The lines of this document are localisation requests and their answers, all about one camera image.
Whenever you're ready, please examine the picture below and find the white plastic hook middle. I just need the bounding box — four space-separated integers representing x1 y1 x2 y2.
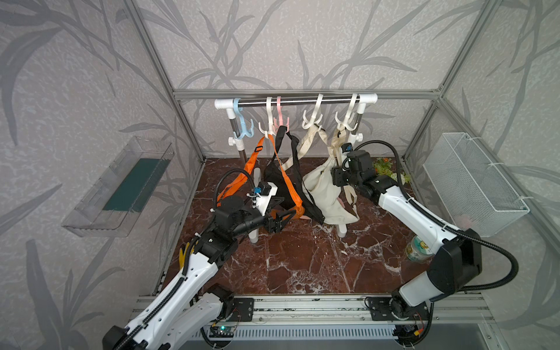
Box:
302 93 324 130

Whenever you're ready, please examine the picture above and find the cream crescent bag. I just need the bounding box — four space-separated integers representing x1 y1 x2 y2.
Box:
275 125 360 225

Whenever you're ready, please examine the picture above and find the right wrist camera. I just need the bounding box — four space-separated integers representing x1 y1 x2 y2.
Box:
340 142 355 160

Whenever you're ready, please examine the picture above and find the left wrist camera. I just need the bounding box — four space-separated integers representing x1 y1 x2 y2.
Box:
252 181 278 216

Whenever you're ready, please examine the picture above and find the white plastic hook left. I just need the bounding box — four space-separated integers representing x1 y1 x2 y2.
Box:
258 96 277 138

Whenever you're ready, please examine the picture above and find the yellow black work glove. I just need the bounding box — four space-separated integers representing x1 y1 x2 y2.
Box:
178 243 191 269

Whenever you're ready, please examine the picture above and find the blue plastic hook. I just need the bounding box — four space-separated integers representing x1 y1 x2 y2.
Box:
233 98 255 140

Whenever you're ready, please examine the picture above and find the round green-label tin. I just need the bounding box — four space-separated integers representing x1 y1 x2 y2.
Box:
405 236 434 263

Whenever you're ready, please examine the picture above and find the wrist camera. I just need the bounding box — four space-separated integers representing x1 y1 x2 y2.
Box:
252 181 278 216
340 142 355 160

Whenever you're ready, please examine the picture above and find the orange crescent bag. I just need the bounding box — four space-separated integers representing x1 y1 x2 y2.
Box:
244 127 306 219

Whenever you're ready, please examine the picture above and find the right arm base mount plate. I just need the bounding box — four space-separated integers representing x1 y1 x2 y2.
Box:
365 296 430 321

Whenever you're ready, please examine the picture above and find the white plastic hook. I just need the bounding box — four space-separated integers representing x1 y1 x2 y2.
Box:
302 93 324 130
335 93 358 131
258 96 277 138

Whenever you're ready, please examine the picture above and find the clear acrylic wall shelf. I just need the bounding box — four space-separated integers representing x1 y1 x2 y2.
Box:
62 136 175 238

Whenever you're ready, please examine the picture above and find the aluminium front rail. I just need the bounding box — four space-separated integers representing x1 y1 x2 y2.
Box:
126 294 495 327

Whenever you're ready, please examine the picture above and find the pink plastic hook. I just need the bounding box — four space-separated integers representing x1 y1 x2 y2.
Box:
273 96 290 131

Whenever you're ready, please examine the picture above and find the pink item in basket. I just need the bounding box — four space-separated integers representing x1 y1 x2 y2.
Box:
453 214 474 230

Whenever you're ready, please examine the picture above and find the white wire mesh basket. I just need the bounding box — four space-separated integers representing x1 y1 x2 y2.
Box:
424 132 530 237

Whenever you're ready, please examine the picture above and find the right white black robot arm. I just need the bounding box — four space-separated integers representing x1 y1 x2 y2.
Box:
332 143 519 307

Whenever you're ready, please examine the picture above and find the white plastic hook right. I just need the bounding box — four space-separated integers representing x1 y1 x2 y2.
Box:
335 93 358 131

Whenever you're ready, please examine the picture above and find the white and steel clothes rack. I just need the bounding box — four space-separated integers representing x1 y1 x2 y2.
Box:
214 93 378 243

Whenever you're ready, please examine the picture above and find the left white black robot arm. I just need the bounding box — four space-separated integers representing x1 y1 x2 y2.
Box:
102 181 295 349

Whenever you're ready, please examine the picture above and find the black bag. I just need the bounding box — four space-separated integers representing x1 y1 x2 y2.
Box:
264 126 325 224

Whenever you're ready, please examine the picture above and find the white pot with artificial plant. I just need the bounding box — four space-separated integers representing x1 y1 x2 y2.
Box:
373 157 398 181

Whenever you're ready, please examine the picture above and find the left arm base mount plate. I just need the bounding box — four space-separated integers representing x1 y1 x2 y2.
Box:
223 297 255 322

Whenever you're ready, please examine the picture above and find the cream bag with brown-striped strap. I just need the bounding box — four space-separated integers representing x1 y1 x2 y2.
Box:
328 128 357 211

